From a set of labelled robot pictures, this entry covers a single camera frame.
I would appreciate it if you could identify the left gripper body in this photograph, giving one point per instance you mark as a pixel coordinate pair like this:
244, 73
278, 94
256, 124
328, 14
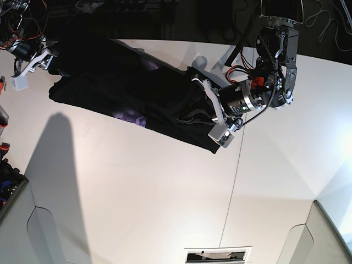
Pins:
230, 103

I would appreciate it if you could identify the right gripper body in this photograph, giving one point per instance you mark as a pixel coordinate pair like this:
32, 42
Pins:
34, 52

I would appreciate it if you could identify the black t-shirt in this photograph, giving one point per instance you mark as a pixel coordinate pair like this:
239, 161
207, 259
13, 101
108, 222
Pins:
123, 83

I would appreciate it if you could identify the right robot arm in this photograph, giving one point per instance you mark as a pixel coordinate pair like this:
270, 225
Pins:
23, 25

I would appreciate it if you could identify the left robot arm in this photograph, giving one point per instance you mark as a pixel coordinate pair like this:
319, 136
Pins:
261, 69

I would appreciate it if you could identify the orange grey tool at edge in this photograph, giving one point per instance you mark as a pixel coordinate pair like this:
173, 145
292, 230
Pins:
4, 114

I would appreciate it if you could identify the grey bin with clothes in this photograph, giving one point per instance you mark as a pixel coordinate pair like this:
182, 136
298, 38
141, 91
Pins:
12, 182

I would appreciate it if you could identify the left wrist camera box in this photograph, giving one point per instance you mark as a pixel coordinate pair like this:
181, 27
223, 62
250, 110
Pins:
222, 134

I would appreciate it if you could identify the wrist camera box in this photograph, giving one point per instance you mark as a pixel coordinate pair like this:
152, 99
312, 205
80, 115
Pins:
222, 134
19, 82

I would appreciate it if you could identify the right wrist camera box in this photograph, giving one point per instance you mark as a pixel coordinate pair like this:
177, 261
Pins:
19, 82

